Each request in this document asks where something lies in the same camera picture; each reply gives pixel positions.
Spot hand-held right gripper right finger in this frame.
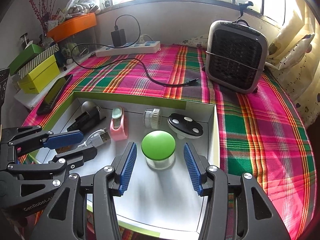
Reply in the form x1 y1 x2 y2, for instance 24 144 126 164
183 142 292 240

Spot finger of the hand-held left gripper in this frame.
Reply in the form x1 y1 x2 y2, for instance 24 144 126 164
7 125 84 153
7 146 98 188

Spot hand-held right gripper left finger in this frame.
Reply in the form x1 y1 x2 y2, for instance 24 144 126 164
29 141 137 240

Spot black device clear cap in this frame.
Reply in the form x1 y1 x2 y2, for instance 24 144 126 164
67 106 102 133

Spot white usb cable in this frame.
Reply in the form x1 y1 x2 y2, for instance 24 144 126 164
77 128 112 150

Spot green cardboard box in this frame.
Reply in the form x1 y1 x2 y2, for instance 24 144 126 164
27 91 220 238

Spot grey ball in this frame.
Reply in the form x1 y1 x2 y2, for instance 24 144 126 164
81 101 95 113

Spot pink clip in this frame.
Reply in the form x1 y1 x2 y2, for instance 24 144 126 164
110 107 128 141

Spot black oval dotted gadget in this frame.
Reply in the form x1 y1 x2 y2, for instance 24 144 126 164
167 113 203 140

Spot small white jar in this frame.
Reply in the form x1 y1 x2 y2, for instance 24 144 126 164
143 108 161 128

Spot black phone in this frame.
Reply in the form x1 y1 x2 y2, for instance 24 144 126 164
36 74 74 116

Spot yellow green box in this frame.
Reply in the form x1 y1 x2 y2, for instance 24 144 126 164
19 54 61 94

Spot pink green plaid blanket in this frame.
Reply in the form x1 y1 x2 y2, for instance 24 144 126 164
21 43 315 240

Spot striped box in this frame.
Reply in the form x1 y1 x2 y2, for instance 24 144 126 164
17 44 60 79

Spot pale green mug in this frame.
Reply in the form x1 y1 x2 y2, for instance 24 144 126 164
61 42 77 57

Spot dark green box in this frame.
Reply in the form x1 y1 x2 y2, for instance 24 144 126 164
7 44 44 77

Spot glass jar dark contents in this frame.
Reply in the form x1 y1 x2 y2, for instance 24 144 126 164
19 33 34 49

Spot white power strip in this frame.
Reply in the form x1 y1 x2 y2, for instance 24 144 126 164
95 40 161 57

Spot black charger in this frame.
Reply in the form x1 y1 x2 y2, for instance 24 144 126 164
111 29 126 47

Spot orange box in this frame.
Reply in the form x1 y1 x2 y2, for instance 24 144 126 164
46 12 97 43

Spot red berry branches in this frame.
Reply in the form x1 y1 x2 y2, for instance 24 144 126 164
25 0 60 37

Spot small grey space heater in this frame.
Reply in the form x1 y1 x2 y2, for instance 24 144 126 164
204 20 269 95

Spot cream floral cloth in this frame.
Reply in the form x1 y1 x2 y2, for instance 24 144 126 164
175 36 212 50

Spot pile of plastic bags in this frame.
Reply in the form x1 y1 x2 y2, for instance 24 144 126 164
49 0 102 22

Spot cream heart print curtain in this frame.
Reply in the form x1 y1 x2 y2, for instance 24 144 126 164
265 0 320 128

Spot black charger cable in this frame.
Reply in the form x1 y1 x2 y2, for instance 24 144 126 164
71 14 199 87

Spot black window handle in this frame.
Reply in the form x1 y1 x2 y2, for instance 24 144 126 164
239 1 254 19

